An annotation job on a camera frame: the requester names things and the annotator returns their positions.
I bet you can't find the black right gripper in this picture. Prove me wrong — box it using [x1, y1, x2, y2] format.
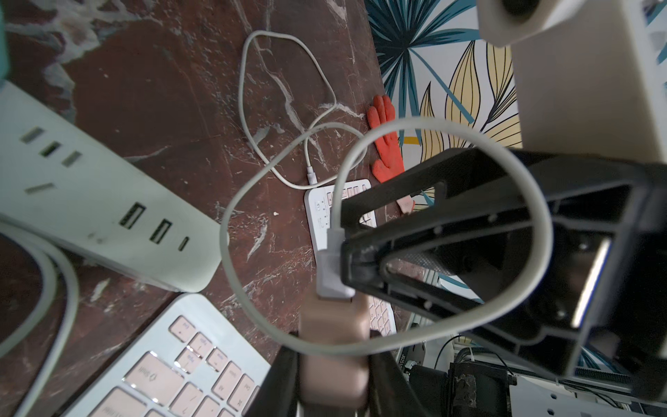
[341, 149, 666, 401]

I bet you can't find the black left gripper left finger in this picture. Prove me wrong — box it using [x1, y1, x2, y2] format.
[246, 347, 299, 417]

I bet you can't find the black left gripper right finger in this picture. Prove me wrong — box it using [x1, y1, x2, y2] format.
[368, 352, 417, 416]

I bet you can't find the pink USB charger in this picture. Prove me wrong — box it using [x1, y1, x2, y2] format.
[298, 291, 372, 410]

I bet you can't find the white USB cable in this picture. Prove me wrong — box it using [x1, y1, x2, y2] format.
[218, 116, 554, 358]

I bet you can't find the middle pink keyboard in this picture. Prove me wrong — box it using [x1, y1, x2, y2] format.
[65, 294, 270, 416]

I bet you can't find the pink keyboard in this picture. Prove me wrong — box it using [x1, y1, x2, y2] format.
[65, 294, 270, 416]
[304, 178, 397, 337]

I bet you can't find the right pink keyboard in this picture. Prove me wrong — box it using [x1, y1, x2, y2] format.
[304, 178, 397, 337]

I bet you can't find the red glove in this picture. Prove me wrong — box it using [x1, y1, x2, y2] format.
[367, 96, 405, 183]

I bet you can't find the white power strip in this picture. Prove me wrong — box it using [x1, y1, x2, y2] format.
[1, 82, 221, 293]

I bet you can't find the white power strip cord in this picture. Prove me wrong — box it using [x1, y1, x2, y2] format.
[0, 221, 80, 417]

